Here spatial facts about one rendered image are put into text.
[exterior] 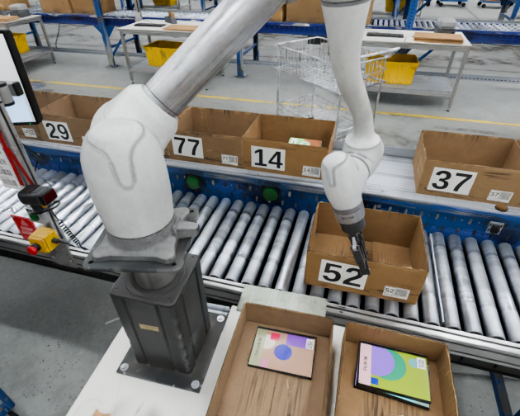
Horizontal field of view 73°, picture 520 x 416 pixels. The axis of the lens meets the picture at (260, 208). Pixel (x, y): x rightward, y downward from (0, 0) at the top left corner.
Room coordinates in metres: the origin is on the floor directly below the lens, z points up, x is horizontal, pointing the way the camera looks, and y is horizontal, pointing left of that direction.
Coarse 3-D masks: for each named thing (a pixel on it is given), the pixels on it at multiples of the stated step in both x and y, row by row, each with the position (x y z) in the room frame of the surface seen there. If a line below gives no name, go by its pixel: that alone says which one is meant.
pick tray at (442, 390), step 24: (360, 336) 0.61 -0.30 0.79; (384, 336) 0.60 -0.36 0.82; (408, 336) 0.58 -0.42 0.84; (432, 360) 0.55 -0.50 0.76; (432, 384) 0.48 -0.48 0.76; (336, 408) 0.39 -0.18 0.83; (360, 408) 0.42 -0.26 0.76; (384, 408) 0.42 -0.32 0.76; (408, 408) 0.42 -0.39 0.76; (432, 408) 0.42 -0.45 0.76; (456, 408) 0.38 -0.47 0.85
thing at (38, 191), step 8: (24, 192) 0.99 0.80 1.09; (32, 192) 0.99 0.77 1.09; (40, 192) 0.99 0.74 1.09; (48, 192) 1.00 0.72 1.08; (24, 200) 0.99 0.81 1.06; (32, 200) 0.98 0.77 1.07; (40, 200) 0.97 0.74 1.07; (48, 200) 0.98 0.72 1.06; (32, 208) 1.00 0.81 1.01; (40, 208) 1.00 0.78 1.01; (48, 208) 1.02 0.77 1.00
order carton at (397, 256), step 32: (320, 224) 1.13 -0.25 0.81; (384, 224) 1.07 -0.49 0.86; (416, 224) 1.04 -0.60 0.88; (320, 256) 0.85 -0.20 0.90; (352, 256) 1.00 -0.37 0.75; (384, 256) 0.99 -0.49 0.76; (416, 256) 0.92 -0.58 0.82; (352, 288) 0.82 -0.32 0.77; (384, 288) 0.79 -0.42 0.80; (416, 288) 0.76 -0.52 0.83
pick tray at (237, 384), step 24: (264, 312) 0.69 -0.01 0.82; (288, 312) 0.67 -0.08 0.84; (240, 336) 0.64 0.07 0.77; (240, 360) 0.56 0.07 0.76; (216, 384) 0.45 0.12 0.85; (240, 384) 0.49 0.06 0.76; (264, 384) 0.49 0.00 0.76; (288, 384) 0.49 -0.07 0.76; (312, 384) 0.49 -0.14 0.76; (216, 408) 0.42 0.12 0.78; (240, 408) 0.43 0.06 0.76; (264, 408) 0.43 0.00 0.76; (288, 408) 0.43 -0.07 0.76; (312, 408) 0.43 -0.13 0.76
